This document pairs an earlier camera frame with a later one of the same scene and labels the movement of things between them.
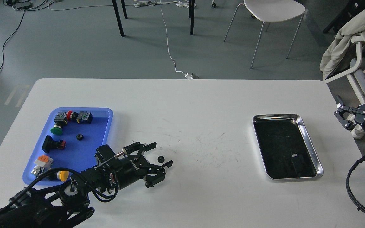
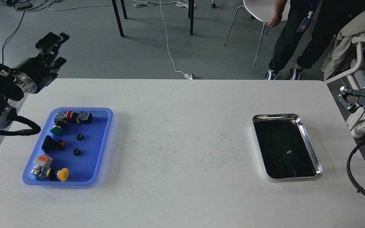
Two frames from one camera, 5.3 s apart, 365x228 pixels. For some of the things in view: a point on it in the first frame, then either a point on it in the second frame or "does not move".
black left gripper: [130, 169] -> [34, 74]
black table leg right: [191, 15] does not move
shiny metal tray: [286, 150] does not move
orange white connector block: [42, 164] does not move
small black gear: [79, 136] does not move
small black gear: [161, 159] -> [76, 152]
